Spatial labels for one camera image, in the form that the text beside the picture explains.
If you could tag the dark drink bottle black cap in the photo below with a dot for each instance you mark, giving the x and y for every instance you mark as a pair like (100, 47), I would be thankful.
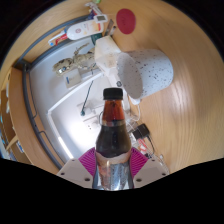
(113, 140)

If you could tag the small white oval case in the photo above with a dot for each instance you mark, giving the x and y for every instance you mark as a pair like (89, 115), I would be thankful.
(134, 100)

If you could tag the small white desk thermometer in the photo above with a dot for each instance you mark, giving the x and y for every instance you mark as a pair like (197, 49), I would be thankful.
(100, 18)

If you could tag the white tissue pack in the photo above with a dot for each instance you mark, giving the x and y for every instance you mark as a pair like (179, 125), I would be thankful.
(106, 53)

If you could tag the white wall box blue label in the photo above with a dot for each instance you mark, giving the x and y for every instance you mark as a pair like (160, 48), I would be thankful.
(73, 79)

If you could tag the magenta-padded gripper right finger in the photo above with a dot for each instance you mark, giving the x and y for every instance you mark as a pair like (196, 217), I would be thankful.
(138, 161)

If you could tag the white desk lamp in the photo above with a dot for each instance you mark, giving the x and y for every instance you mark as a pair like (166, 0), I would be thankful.
(66, 100)

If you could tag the black charger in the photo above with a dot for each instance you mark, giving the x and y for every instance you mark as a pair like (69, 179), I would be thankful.
(141, 131)

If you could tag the flat round red coaster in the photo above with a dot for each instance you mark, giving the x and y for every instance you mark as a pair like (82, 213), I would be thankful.
(126, 21)

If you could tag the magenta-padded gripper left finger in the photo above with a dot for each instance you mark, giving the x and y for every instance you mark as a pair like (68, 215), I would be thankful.
(87, 161)

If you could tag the white speckled mug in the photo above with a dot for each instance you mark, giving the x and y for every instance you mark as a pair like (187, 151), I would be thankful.
(150, 71)

